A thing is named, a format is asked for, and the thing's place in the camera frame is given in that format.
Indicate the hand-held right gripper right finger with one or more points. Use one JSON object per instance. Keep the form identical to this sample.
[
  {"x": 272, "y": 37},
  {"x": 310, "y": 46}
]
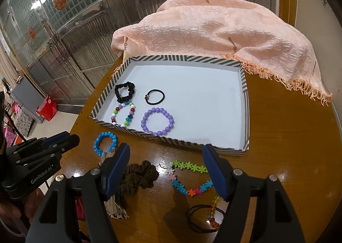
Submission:
[{"x": 213, "y": 170}]

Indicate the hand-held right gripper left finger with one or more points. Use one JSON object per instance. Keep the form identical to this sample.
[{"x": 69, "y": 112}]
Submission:
[{"x": 117, "y": 170}]

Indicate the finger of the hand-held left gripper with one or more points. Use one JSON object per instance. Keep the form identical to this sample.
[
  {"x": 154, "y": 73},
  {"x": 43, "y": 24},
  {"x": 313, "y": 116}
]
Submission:
[
  {"x": 57, "y": 138},
  {"x": 70, "y": 142}
]

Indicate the black scrunchie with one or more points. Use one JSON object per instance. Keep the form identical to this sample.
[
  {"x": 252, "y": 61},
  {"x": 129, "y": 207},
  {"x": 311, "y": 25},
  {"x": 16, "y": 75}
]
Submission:
[{"x": 117, "y": 93}]

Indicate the striped shallow cardboard box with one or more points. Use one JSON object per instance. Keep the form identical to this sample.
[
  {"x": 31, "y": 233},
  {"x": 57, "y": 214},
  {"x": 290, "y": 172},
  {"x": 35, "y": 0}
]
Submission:
[{"x": 200, "y": 104}]

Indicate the person's left hand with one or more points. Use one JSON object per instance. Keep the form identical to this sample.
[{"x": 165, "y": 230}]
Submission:
[{"x": 13, "y": 205}]

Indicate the brown scrunchie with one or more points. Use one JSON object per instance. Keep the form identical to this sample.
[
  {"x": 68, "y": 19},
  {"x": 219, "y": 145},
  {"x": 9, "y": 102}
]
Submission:
[{"x": 141, "y": 176}]

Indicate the red bag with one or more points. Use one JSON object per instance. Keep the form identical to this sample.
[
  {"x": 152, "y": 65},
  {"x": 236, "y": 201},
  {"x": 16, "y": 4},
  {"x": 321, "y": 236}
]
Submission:
[{"x": 49, "y": 108}]

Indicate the floral printed cloth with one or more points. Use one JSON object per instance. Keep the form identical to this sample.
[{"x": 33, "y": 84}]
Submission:
[{"x": 22, "y": 125}]

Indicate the beige patterned cloth scrunchie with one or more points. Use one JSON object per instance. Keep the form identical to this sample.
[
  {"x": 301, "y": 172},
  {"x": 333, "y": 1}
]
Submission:
[{"x": 115, "y": 209}]

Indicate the red scrunchie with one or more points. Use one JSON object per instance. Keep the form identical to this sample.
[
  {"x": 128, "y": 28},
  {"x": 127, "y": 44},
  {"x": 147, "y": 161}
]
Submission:
[{"x": 79, "y": 205}]

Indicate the grey cabinet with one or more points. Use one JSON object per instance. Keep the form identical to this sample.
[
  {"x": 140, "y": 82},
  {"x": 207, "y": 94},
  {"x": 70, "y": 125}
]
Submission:
[{"x": 25, "y": 93}]

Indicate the small round red sticker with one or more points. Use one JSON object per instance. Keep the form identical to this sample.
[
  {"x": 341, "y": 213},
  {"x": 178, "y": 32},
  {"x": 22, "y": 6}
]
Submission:
[{"x": 32, "y": 32}]

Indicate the large round red sticker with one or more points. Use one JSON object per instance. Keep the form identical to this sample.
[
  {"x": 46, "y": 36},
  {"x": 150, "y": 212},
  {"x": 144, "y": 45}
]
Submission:
[{"x": 59, "y": 0}]

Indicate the pink fringed blanket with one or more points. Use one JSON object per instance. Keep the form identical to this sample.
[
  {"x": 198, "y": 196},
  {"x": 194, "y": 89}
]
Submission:
[{"x": 213, "y": 26}]

